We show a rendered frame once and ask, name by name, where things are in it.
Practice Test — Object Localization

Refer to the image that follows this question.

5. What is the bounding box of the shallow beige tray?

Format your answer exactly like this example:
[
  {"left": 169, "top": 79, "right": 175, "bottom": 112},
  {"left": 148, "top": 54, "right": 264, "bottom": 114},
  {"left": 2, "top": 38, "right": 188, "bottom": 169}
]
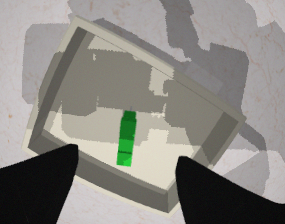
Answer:
[{"left": 21, "top": 15, "right": 246, "bottom": 218}]

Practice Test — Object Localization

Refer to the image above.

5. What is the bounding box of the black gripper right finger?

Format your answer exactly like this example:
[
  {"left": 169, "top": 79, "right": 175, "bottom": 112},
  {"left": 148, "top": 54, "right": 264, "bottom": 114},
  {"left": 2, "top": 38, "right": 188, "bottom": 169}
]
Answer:
[{"left": 175, "top": 156, "right": 285, "bottom": 224}]

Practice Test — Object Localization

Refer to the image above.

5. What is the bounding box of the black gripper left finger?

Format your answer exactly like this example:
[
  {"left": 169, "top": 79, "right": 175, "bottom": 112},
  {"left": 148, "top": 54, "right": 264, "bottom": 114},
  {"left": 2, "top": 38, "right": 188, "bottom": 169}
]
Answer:
[{"left": 0, "top": 144, "right": 79, "bottom": 224}]

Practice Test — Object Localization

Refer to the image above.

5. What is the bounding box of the green fuse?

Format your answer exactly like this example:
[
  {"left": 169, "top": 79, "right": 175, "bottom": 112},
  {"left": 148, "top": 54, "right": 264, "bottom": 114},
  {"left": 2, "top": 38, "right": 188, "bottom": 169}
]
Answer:
[{"left": 115, "top": 107, "right": 137, "bottom": 167}]

